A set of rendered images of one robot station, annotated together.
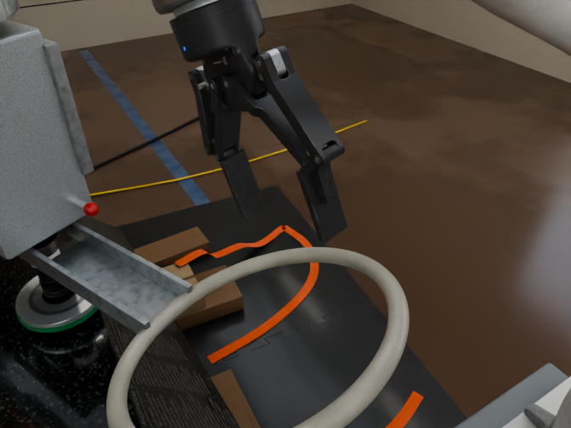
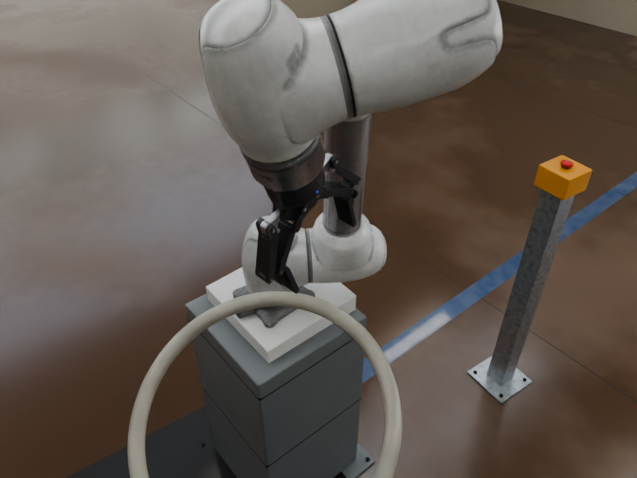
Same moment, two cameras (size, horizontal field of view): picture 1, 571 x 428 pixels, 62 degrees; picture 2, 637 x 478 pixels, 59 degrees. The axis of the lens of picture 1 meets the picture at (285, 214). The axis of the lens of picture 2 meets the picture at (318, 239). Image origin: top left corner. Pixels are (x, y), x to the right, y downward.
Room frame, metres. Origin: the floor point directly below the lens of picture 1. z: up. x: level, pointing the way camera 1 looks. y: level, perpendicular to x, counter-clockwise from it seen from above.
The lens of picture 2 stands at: (0.48, 0.63, 2.02)
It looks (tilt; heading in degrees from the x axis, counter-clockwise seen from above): 38 degrees down; 261
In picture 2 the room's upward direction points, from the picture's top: straight up
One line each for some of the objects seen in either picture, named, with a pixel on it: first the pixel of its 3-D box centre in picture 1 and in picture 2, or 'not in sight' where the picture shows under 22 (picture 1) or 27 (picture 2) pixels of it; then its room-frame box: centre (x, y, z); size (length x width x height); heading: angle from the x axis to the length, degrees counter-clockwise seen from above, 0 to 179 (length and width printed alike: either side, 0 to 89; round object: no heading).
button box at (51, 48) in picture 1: (60, 109); not in sight; (0.92, 0.47, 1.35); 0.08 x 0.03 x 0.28; 55
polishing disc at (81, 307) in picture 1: (60, 294); not in sight; (0.87, 0.59, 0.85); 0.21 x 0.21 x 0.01
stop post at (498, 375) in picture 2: not in sight; (527, 287); (-0.55, -0.79, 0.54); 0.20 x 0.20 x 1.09; 25
